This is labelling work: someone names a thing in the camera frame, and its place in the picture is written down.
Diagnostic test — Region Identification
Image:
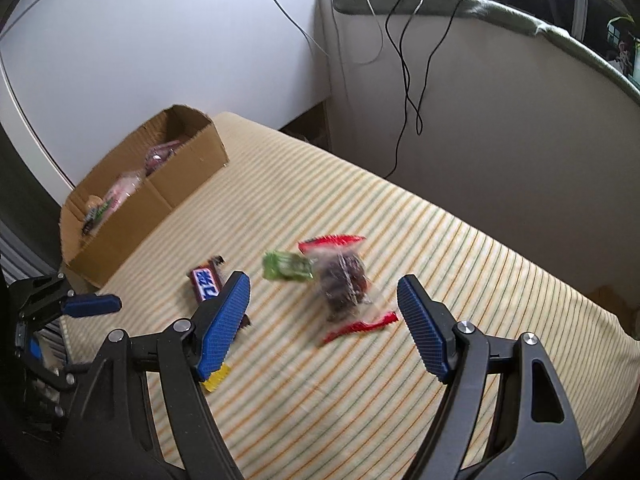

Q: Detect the brown cardboard box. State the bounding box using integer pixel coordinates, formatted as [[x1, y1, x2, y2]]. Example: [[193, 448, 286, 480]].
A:
[[60, 104, 229, 287]]

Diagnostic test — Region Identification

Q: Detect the clear bag dark red pastry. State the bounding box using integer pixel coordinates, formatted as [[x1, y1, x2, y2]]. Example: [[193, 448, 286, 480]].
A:
[[144, 140, 182, 177]]

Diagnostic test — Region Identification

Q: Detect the striped beige mat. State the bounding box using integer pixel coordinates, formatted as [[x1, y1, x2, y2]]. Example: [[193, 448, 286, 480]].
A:
[[60, 112, 640, 480]]

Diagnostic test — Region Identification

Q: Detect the red-edged bag dark snack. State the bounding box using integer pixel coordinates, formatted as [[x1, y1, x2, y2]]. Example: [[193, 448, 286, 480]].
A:
[[298, 234, 399, 346]]

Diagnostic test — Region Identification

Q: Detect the small green wrapped candy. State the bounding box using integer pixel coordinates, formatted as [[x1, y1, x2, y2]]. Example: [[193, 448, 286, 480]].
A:
[[262, 252, 314, 282]]

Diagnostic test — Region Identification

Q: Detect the potted spider plant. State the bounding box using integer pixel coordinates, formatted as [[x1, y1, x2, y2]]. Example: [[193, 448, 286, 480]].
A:
[[598, 0, 639, 84]]

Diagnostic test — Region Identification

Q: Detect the yellow candy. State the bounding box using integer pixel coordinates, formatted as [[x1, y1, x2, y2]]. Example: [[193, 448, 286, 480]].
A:
[[202, 363, 231, 392]]

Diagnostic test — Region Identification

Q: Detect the white hanging cable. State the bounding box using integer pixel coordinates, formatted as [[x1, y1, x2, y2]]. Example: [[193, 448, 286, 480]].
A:
[[242, 0, 386, 68]]

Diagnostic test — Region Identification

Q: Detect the snickers bar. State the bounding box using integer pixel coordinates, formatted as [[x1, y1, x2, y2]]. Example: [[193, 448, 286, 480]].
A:
[[188, 256, 226, 328]]

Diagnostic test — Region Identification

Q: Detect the green candy packet in box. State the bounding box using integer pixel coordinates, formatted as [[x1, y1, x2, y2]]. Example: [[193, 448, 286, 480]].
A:
[[82, 198, 113, 235]]

